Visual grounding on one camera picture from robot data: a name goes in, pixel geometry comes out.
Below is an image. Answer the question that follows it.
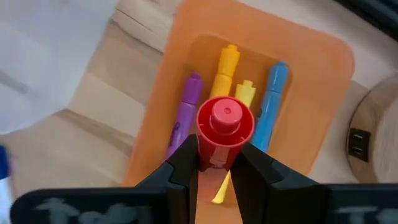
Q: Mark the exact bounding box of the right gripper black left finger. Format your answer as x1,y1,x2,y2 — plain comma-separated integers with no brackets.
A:
9,134,200,224

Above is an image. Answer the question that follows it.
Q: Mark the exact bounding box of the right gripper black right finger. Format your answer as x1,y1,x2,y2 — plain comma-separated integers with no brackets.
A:
229,142,398,224

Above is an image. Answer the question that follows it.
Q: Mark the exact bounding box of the red highlighter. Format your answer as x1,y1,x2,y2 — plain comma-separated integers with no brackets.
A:
195,96,256,172

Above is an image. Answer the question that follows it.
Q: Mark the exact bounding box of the blue highlighter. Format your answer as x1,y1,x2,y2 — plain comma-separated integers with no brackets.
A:
250,61,290,153

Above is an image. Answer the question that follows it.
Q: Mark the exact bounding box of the yellow highlighter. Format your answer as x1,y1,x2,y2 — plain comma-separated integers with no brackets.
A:
211,80,257,205

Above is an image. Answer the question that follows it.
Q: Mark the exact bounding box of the orange-yellow highlighter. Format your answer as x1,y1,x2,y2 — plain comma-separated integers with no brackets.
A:
210,44,241,100

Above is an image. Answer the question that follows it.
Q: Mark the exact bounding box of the thin white marker blue cap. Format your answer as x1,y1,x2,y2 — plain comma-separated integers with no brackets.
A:
0,144,13,224

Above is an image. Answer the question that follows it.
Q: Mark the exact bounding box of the purple highlighter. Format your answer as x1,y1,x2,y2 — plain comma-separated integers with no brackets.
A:
164,73,205,162

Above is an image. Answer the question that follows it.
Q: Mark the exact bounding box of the orange translucent plastic bin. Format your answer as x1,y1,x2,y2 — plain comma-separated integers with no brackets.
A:
123,0,356,224

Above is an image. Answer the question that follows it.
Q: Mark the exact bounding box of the white shade wooden base lamp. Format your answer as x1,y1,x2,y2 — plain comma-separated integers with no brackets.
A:
346,73,398,184

